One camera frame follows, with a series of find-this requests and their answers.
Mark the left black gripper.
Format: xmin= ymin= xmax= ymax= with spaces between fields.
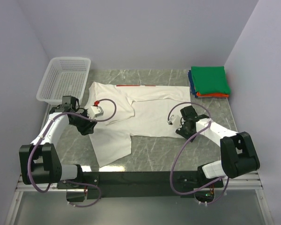
xmin=71 ymin=108 xmax=97 ymax=135

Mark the white t shirt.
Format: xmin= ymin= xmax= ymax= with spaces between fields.
xmin=86 ymin=82 xmax=191 ymax=167

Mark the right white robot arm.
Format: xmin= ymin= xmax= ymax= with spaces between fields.
xmin=168 ymin=105 xmax=260 ymax=187

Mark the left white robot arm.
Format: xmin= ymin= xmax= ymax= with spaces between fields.
xmin=19 ymin=96 xmax=96 ymax=188

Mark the orange folded t shirt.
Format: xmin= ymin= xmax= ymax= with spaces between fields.
xmin=195 ymin=92 xmax=229 ymax=98

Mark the blue folded t shirt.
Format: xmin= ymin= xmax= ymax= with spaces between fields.
xmin=188 ymin=70 xmax=194 ymax=94

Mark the green folded t shirt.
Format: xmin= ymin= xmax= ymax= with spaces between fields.
xmin=191 ymin=66 xmax=231 ymax=95

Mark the white plastic basket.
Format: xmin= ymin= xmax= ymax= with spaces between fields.
xmin=36 ymin=57 xmax=91 ymax=105

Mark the black base beam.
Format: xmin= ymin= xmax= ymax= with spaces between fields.
xmin=56 ymin=170 xmax=225 ymax=202

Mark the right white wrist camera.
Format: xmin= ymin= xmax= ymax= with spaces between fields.
xmin=168 ymin=115 xmax=181 ymax=128

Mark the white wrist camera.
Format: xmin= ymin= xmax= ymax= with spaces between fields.
xmin=168 ymin=115 xmax=181 ymax=128
xmin=88 ymin=100 xmax=104 ymax=119

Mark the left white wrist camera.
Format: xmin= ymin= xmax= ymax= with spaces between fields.
xmin=88 ymin=100 xmax=104 ymax=119

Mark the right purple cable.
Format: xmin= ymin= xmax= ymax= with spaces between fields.
xmin=167 ymin=102 xmax=230 ymax=206

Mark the purple cable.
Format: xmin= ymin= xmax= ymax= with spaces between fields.
xmin=27 ymin=98 xmax=118 ymax=207
xmin=167 ymin=102 xmax=230 ymax=206

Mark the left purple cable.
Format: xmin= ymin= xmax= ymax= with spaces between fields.
xmin=27 ymin=98 xmax=118 ymax=207

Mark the aluminium frame rail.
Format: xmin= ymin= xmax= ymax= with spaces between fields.
xmin=4 ymin=173 xmax=68 ymax=225

